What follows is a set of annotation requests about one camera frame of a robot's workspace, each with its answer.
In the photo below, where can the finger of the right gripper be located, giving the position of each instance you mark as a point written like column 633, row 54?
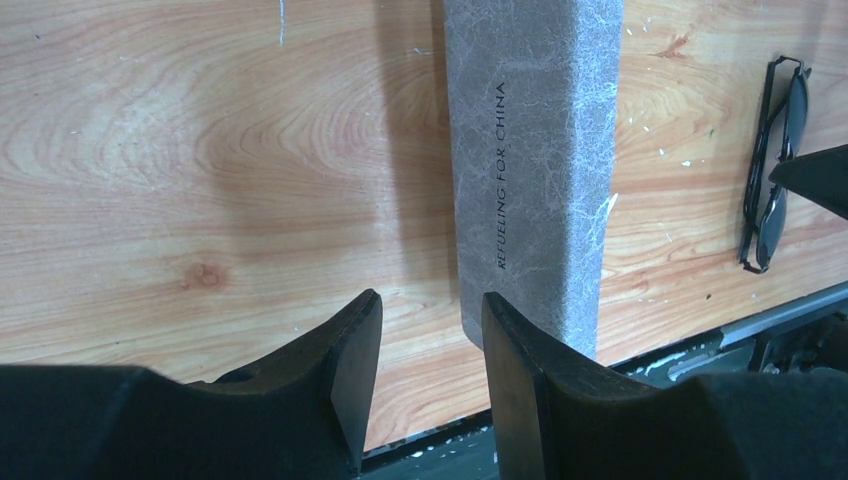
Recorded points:
column 820, row 177

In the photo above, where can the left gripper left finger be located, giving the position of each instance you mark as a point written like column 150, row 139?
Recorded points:
column 299, row 412

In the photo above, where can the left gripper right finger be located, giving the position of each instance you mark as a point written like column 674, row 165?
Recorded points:
column 560, row 415

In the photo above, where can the black sunglasses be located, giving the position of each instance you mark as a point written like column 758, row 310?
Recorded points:
column 780, row 131

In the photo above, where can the grey glasses case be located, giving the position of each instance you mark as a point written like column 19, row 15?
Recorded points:
column 532, row 90

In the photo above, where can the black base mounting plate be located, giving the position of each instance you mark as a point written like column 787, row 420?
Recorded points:
column 806, row 335

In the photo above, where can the white paper scrap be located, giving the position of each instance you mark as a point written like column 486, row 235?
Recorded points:
column 610, row 204

